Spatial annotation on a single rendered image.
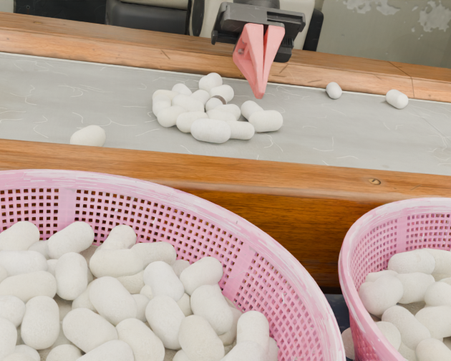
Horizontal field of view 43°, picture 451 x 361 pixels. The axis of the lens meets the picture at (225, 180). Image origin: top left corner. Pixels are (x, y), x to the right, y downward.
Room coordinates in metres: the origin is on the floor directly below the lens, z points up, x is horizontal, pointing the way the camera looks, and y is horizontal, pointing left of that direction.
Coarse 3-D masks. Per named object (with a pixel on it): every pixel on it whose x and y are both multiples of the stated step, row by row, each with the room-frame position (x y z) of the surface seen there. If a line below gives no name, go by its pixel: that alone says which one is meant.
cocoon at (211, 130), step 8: (200, 120) 0.50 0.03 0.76; (208, 120) 0.50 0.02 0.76; (216, 120) 0.50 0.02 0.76; (192, 128) 0.49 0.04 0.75; (200, 128) 0.49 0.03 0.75; (208, 128) 0.49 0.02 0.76; (216, 128) 0.49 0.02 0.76; (224, 128) 0.49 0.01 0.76; (200, 136) 0.49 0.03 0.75; (208, 136) 0.49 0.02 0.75; (216, 136) 0.49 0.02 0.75; (224, 136) 0.49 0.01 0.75
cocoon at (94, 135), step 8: (88, 128) 0.43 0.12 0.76; (96, 128) 0.43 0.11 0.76; (72, 136) 0.42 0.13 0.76; (80, 136) 0.42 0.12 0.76; (88, 136) 0.42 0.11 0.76; (96, 136) 0.43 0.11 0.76; (104, 136) 0.44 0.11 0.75; (80, 144) 0.41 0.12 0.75; (88, 144) 0.42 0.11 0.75; (96, 144) 0.42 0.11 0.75
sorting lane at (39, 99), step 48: (0, 96) 0.52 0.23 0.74; (48, 96) 0.54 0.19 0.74; (96, 96) 0.57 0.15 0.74; (144, 96) 0.60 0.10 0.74; (240, 96) 0.66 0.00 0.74; (288, 96) 0.69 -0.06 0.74; (384, 96) 0.77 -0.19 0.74; (144, 144) 0.47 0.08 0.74; (192, 144) 0.49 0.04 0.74; (240, 144) 0.51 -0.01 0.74; (288, 144) 0.53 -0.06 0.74; (336, 144) 0.55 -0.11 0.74; (384, 144) 0.58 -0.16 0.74; (432, 144) 0.61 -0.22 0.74
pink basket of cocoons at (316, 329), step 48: (48, 192) 0.32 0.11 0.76; (96, 192) 0.33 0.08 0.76; (144, 192) 0.33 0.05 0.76; (144, 240) 0.32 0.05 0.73; (192, 240) 0.31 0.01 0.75; (240, 240) 0.30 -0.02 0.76; (240, 288) 0.29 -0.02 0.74; (288, 288) 0.27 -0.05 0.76; (288, 336) 0.24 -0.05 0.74; (336, 336) 0.22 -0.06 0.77
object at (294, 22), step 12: (240, 0) 0.70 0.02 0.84; (252, 0) 0.69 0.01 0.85; (264, 0) 0.70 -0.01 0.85; (276, 0) 0.71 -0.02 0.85; (276, 12) 0.68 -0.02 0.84; (288, 12) 0.69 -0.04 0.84; (300, 12) 0.69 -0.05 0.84; (216, 24) 0.69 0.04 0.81; (288, 24) 0.69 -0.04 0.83; (300, 24) 0.69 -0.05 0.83; (216, 36) 0.69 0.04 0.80; (228, 36) 0.70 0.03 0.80; (288, 36) 0.71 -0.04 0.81
